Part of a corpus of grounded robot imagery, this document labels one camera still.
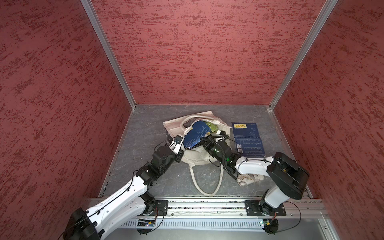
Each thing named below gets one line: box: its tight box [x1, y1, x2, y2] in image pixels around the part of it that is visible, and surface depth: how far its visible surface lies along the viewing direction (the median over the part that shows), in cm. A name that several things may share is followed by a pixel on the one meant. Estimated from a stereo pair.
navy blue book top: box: [231, 122, 260, 137], surface depth 108 cm
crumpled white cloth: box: [236, 173, 265, 187], surface depth 82 cm
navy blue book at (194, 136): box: [183, 121, 212, 149], surface depth 87 cm
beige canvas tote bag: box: [163, 110, 232, 196], surface depth 83 cm
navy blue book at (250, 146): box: [234, 136, 266, 158], surface depth 99 cm
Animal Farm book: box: [205, 121, 218, 132], surface depth 88 cm
